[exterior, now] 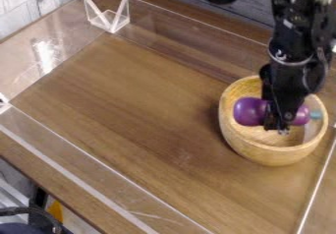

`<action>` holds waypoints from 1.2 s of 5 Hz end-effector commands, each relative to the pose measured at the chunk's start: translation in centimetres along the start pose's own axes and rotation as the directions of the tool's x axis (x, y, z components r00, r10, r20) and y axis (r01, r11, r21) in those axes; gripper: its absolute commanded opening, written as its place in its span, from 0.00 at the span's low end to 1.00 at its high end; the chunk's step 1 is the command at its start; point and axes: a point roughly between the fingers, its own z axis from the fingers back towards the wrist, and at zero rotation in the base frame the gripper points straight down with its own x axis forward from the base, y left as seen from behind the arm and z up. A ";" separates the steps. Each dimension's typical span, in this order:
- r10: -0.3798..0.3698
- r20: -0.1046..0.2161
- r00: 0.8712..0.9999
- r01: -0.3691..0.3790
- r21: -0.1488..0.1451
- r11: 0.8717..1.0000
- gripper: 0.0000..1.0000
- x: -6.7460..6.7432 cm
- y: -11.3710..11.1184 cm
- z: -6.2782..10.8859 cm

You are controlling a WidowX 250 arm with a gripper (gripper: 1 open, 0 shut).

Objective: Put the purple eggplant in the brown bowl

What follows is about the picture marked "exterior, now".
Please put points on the clear acrylic tray wall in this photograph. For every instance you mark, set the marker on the clear acrylic tray wall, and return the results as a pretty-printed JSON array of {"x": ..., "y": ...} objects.
[{"x": 108, "y": 121}]

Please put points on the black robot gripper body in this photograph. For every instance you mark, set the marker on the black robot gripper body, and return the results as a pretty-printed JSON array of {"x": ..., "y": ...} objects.
[{"x": 290, "y": 77}]

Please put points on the brown wooden bowl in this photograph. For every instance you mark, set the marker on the brown wooden bowl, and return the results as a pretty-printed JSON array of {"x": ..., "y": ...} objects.
[{"x": 265, "y": 147}]

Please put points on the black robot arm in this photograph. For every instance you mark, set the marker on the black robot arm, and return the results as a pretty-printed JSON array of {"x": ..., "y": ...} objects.
[{"x": 300, "y": 53}]

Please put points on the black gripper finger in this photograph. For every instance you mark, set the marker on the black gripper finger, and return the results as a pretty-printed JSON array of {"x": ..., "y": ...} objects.
[
  {"x": 270, "y": 117},
  {"x": 285, "y": 118}
]

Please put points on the clear acrylic corner bracket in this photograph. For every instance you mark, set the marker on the clear acrylic corner bracket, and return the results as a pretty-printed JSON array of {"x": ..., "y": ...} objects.
[{"x": 108, "y": 20}]

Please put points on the purple toy eggplant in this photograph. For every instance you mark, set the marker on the purple toy eggplant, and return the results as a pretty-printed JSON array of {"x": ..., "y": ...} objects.
[{"x": 249, "y": 112}]

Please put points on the black clamp with cable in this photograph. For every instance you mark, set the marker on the black clamp with cable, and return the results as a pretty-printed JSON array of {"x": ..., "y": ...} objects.
[{"x": 24, "y": 218}]

